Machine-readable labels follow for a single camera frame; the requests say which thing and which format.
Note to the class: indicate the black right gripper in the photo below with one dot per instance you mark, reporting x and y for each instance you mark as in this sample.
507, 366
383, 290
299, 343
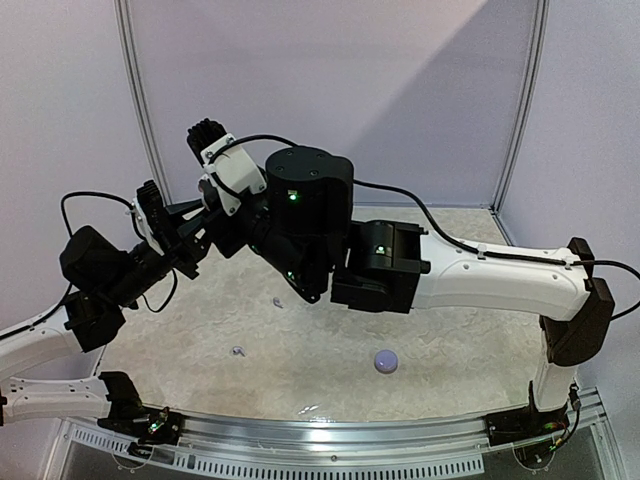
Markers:
230, 232

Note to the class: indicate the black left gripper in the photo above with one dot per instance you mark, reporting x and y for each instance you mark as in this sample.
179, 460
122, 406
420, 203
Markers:
185, 242

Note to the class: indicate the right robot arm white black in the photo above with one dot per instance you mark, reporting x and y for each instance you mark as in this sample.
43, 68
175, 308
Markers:
296, 213

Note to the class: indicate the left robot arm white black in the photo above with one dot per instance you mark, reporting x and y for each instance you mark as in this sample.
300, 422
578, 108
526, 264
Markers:
104, 281

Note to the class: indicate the lavender earbud charging case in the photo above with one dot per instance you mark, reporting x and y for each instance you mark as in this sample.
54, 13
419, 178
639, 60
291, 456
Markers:
386, 361

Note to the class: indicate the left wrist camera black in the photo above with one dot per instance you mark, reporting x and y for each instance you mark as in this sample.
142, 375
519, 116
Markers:
151, 218

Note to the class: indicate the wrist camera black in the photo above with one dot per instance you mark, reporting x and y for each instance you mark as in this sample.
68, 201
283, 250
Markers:
227, 167
151, 218

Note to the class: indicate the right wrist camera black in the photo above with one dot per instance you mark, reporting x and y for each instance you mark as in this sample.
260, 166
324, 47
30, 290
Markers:
227, 167

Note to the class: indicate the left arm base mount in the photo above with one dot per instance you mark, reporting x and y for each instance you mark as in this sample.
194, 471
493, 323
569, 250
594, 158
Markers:
150, 426

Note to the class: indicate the right aluminium corner post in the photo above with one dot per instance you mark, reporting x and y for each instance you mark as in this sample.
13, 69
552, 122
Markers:
525, 99

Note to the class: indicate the aluminium front rail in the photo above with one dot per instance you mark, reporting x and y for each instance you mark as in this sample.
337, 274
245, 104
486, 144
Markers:
216, 447

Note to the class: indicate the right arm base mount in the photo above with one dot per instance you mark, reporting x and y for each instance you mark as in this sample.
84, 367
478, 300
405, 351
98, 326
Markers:
528, 422

